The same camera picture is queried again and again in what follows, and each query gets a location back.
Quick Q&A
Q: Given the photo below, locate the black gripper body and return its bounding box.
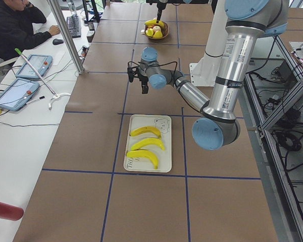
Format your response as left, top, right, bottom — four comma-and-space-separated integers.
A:
138, 72, 148, 87

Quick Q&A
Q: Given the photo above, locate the yellow banana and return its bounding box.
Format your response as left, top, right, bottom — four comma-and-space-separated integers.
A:
144, 19, 165, 28
130, 126, 162, 138
131, 138, 165, 151
126, 150, 159, 169

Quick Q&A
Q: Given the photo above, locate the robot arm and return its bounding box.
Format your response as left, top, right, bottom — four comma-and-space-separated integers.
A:
156, 0, 191, 23
136, 1, 288, 150

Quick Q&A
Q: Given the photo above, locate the woven wicker basket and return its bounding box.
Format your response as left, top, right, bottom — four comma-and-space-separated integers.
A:
142, 22, 169, 40

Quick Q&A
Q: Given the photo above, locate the white bear tray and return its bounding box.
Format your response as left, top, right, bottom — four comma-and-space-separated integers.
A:
123, 114, 172, 173

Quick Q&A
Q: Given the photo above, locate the black keyboard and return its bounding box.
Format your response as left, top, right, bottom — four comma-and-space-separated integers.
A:
66, 15, 81, 38

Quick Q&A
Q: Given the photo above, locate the black computer mouse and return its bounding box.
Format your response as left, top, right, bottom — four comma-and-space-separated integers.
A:
52, 38, 64, 45

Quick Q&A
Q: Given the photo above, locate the far blue teach pendant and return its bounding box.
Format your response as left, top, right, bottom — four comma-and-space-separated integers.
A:
15, 54, 53, 80

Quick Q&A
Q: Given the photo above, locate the blue teach pendant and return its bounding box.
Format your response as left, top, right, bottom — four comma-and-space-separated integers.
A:
15, 54, 53, 80
0, 78, 40, 111

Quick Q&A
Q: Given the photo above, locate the near blue teach pendant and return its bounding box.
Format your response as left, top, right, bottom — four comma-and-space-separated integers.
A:
0, 78, 40, 111

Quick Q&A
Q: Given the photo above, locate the person in black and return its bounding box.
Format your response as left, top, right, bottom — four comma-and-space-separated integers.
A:
0, 1, 60, 61

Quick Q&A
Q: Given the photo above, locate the red bottle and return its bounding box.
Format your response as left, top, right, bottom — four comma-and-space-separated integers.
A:
0, 202, 24, 221

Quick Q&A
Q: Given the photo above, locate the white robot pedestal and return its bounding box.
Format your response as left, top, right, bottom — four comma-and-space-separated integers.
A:
189, 0, 228, 87

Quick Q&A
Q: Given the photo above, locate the aluminium frame post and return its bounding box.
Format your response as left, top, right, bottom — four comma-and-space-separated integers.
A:
47, 0, 85, 75

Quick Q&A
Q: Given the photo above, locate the metal rod green handle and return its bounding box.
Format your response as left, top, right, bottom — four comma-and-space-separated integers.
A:
15, 48, 59, 99

